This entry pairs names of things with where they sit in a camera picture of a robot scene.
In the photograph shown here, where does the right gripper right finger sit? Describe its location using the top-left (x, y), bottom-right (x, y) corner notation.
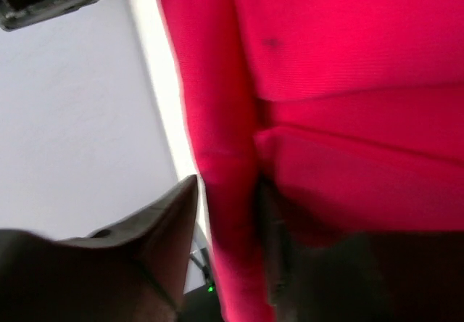
top-left (257, 180), bottom-right (463, 321)

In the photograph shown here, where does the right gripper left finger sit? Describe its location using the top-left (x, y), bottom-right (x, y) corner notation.
top-left (1, 176), bottom-right (198, 321)

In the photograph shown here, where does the magenta t shirt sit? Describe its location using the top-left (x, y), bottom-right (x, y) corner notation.
top-left (159, 0), bottom-right (463, 321)

